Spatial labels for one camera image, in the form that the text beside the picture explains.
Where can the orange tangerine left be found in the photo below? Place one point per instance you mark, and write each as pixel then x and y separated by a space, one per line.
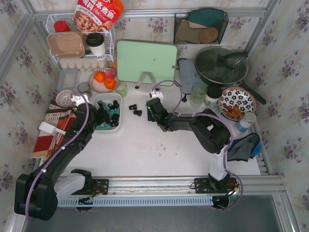
pixel 99 76

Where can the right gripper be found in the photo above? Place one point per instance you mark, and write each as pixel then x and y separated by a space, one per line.
pixel 149 110

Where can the clear plastic bottle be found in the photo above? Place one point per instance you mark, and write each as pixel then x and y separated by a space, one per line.
pixel 213 106

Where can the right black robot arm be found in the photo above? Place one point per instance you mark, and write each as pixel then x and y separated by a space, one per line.
pixel 214 135

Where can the green glass cup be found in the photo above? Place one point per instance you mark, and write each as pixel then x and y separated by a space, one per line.
pixel 198 94
pixel 122 89

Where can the blue grey cloth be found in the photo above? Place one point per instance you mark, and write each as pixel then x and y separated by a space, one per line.
pixel 244 148

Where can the orange tangerine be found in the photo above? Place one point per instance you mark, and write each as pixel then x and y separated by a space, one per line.
pixel 109 83
pixel 99 76

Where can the teal coffee capsule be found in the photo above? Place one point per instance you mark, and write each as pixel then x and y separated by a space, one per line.
pixel 114 112
pixel 103 127

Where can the grey glass cup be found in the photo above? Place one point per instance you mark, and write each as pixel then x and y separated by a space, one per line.
pixel 84 88

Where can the black frying pan with lid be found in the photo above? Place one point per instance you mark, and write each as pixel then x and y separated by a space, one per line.
pixel 225 67

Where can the cork round coaster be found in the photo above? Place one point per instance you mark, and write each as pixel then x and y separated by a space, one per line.
pixel 208 35

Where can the green glass cup right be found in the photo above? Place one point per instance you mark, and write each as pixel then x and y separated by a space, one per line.
pixel 198 94

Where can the clear blue-rimmed container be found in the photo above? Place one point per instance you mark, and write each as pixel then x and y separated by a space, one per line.
pixel 67 79

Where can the red snack bag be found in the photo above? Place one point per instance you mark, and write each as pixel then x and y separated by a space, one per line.
pixel 97 15

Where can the egg carton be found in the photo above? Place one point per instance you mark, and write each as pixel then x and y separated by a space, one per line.
pixel 84 66

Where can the green glass cup left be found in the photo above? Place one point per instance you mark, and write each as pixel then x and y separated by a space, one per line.
pixel 122 89

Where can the white lattice bowl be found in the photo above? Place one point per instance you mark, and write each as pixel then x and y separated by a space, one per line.
pixel 63 98

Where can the pink fruit plate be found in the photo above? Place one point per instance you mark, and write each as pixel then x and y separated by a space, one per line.
pixel 104 80

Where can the white salt bottle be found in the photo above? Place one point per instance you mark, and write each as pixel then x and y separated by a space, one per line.
pixel 245 123

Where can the black mesh organizer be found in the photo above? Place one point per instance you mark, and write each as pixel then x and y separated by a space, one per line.
pixel 186 32

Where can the black lidded jar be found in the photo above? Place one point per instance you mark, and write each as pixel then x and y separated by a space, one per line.
pixel 213 94

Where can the white wire rack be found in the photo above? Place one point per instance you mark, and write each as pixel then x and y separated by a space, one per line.
pixel 109 36

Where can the metal cutting board stand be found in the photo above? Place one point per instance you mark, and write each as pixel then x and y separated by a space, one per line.
pixel 142 81

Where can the red lidded jar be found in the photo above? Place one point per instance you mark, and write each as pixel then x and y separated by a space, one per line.
pixel 61 26

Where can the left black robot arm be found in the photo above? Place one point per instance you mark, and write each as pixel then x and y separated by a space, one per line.
pixel 37 194

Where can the white spatula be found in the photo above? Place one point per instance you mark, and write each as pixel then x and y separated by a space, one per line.
pixel 50 129

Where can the teal plate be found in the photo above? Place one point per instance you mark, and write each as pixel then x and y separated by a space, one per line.
pixel 208 17

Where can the green cutting board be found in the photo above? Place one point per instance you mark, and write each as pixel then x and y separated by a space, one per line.
pixel 135 58

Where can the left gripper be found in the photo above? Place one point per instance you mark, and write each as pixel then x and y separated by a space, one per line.
pixel 103 115

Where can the white cup black lid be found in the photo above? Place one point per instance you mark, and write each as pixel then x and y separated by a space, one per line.
pixel 96 42

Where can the floral patterned plate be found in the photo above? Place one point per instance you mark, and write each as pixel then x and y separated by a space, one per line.
pixel 235 102

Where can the white storage basket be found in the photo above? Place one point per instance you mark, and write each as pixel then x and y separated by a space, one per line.
pixel 108 98

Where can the orange tangerine right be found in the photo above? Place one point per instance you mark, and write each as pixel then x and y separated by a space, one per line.
pixel 109 83

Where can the beige food container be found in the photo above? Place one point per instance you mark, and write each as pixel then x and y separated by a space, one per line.
pixel 67 45

